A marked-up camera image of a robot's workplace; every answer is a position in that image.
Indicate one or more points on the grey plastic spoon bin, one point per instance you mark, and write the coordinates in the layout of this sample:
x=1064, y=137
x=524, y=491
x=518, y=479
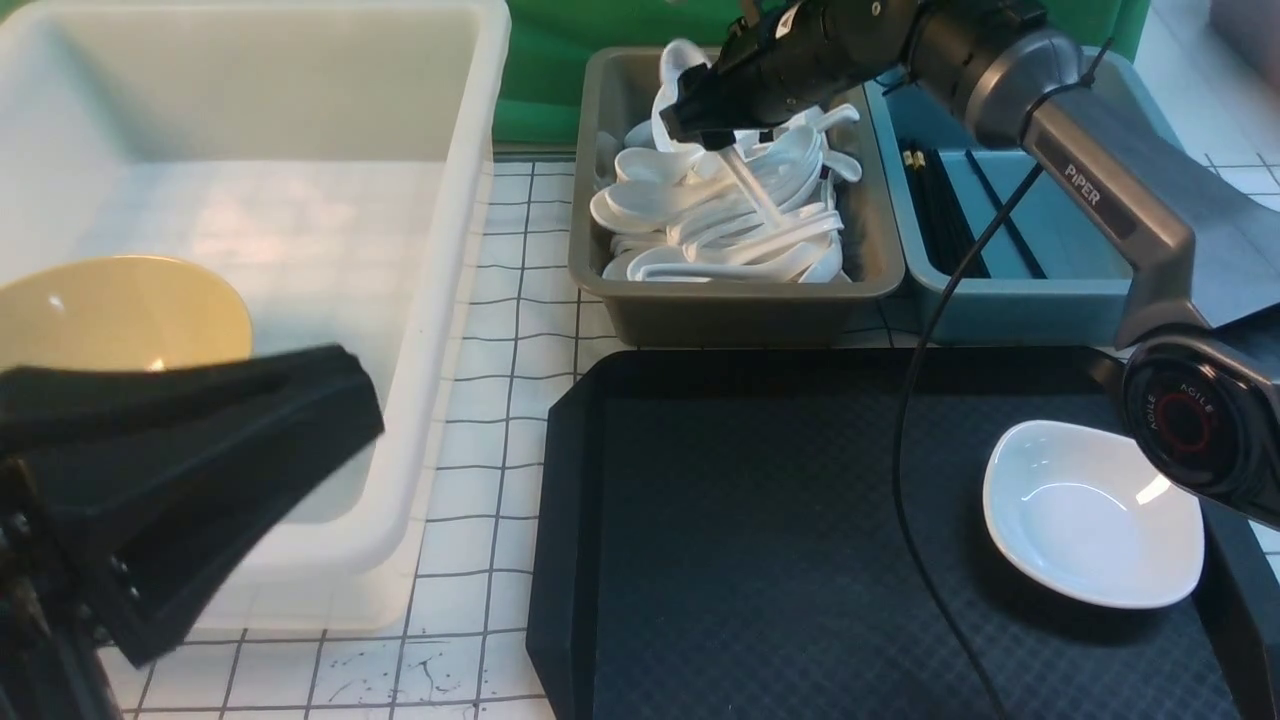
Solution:
x=619, y=86

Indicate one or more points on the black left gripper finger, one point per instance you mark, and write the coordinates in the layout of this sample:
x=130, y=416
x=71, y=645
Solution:
x=158, y=484

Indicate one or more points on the black chopsticks bundle in bin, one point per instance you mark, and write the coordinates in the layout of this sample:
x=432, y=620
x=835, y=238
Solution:
x=946, y=232

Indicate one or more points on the white ceramic soup spoon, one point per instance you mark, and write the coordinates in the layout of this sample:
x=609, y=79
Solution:
x=753, y=190

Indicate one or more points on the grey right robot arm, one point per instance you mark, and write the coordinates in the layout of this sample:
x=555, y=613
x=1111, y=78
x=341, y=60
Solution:
x=1200, y=319

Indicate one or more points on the black plastic serving tray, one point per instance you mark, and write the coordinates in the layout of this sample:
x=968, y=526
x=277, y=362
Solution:
x=718, y=540

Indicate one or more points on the blue plastic chopstick bin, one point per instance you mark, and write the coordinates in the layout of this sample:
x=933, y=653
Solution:
x=1080, y=298

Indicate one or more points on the large white plastic tub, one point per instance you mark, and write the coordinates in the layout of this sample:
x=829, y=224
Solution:
x=330, y=159

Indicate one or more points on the yellow noodle bowl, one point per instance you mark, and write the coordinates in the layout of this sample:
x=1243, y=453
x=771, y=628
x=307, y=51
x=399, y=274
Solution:
x=130, y=313

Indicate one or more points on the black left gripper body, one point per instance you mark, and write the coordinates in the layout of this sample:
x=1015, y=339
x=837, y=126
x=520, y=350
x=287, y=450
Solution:
x=49, y=639

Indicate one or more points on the pile of white spoons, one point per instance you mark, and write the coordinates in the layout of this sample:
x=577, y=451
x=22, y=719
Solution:
x=677, y=216

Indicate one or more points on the small white sauce dish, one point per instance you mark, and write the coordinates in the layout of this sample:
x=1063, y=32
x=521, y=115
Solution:
x=1083, y=513

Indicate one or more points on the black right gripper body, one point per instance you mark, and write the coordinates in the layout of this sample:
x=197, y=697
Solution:
x=792, y=58

